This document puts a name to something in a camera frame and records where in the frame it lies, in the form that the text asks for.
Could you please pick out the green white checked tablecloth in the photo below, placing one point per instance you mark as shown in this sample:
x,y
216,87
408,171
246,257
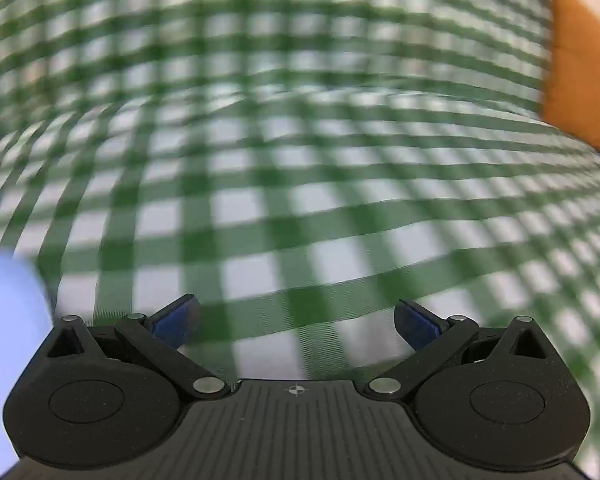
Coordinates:
x,y
290,160

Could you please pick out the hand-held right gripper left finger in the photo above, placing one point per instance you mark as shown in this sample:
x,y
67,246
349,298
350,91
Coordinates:
x,y
174,324

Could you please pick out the orange-brown wooden panel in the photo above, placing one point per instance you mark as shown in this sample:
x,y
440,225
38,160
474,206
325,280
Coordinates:
x,y
580,75

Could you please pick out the light blue plate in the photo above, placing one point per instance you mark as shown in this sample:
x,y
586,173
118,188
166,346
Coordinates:
x,y
7,350

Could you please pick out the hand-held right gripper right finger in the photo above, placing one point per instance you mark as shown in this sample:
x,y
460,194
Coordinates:
x,y
416,326

